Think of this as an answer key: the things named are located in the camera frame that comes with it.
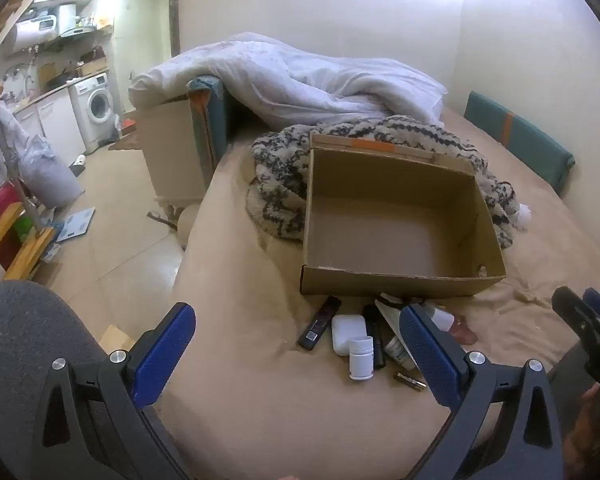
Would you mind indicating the small metal cylinder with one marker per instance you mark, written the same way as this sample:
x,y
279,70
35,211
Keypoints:
x,y
411,381

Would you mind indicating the white remote control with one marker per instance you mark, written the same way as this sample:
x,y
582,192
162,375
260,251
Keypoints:
x,y
392,337

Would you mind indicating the black and white knit blanket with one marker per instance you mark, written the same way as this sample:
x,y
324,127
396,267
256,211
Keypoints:
x,y
280,180

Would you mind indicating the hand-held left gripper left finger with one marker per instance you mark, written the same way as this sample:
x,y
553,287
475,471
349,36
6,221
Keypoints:
x,y
164,355

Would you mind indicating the white charger adapter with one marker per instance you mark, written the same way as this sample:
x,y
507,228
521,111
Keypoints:
x,y
441,317

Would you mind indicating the white pill bottle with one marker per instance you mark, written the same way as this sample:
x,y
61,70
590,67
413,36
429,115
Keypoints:
x,y
361,358

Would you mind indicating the white pom-pom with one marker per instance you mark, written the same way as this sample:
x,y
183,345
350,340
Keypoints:
x,y
523,216

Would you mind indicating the white washing machine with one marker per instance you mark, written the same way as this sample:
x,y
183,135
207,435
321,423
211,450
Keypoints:
x,y
97,105

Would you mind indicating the cardboard box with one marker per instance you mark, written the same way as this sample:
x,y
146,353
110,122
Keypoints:
x,y
395,220

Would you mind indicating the person's right hand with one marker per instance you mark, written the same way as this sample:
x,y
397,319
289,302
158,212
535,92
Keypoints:
x,y
592,425

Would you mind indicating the white water heater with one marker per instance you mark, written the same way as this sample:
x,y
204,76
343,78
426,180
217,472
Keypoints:
x,y
37,27

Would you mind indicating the white duvet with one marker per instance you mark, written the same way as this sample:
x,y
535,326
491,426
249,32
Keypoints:
x,y
300,80

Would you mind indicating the grey filled bag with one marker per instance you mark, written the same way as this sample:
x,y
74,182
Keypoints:
x,y
50,172

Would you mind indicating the white kitchen counter cabinet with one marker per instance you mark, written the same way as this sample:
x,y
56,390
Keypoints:
x,y
50,120

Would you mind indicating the grey fabric chair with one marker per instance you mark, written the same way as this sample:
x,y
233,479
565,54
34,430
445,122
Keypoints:
x,y
25,355

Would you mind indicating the cardboard piece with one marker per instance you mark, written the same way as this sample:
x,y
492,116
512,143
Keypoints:
x,y
116,338

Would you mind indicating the black stick device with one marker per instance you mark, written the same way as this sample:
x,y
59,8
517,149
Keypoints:
x,y
376,337
320,322

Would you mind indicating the wooden rack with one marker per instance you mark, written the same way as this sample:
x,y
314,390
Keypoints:
x,y
10,240

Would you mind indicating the bathroom scale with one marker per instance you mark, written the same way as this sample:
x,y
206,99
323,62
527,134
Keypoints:
x,y
75,222

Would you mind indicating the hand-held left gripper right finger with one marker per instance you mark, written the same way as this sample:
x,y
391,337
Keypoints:
x,y
430,355

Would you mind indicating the white earbud case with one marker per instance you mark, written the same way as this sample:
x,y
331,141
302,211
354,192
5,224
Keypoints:
x,y
348,334

